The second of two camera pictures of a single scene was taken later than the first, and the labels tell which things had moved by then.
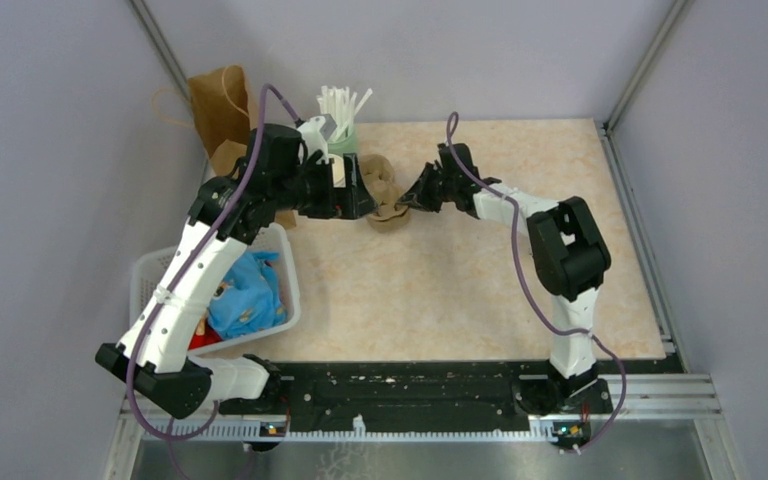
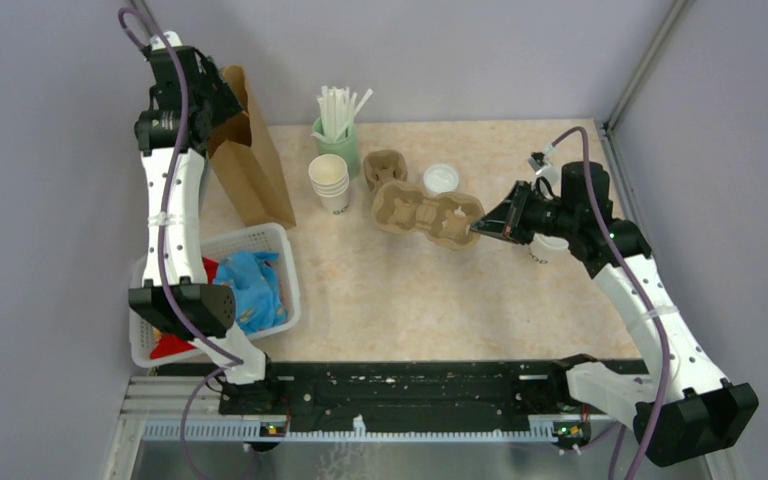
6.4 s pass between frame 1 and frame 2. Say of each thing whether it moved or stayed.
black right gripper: moved
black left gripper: moved
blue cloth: stayed
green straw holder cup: stayed
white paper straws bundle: stayed
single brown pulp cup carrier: moved
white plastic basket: stayed
